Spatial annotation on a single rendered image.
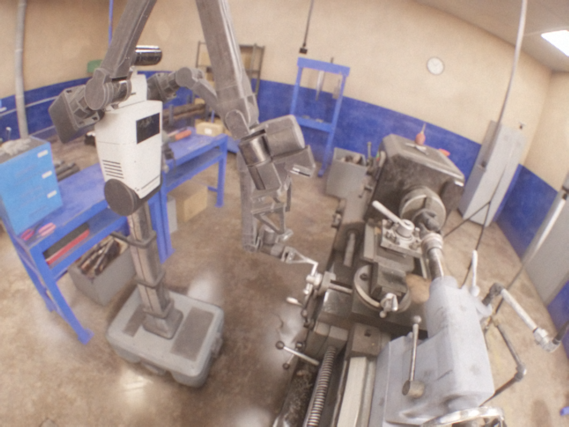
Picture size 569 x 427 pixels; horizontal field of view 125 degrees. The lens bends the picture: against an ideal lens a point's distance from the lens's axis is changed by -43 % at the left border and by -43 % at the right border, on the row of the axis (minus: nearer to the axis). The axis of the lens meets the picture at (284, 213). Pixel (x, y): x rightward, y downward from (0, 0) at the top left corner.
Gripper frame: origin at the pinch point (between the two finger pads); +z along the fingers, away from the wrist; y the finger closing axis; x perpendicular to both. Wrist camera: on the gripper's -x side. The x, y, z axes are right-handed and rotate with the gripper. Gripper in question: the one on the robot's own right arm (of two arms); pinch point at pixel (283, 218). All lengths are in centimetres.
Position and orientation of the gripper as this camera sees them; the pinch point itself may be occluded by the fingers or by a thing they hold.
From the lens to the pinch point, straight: 59.1
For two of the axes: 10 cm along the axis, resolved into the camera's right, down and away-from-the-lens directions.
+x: -9.3, 2.3, 3.0
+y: 1.5, -5.0, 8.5
